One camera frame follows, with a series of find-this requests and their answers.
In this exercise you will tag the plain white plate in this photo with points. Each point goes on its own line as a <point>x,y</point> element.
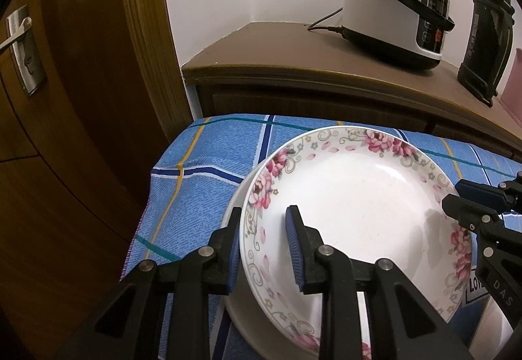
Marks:
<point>244,315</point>

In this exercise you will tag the white printed container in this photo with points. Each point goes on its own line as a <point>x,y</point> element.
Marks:
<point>493,323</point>

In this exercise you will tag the pink electric kettle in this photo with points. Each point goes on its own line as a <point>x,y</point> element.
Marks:
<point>514,91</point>

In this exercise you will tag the black thermos flask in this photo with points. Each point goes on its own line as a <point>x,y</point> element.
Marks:
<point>483,42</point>

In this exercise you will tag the brown wooden door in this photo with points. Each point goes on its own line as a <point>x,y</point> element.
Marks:
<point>81,119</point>

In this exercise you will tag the white rice cooker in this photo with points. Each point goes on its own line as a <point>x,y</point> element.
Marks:
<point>379,5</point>

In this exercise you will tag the brown wooden door frame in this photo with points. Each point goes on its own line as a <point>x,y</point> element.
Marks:
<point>151,38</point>

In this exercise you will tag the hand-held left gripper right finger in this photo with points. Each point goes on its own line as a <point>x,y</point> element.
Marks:
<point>294,250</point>

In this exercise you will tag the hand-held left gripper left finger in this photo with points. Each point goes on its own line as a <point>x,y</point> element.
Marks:
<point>233,262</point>

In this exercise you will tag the blue plaid tablecloth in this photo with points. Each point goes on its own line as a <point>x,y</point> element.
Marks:
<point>191,197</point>

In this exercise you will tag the floral rimmed white plate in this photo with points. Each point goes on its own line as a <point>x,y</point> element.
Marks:
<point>367,188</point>

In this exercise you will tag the brown wooden cabinet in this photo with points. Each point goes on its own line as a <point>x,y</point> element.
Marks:
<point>285,50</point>

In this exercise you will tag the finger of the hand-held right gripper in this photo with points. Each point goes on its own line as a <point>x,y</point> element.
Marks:
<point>477,191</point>
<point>465,209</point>

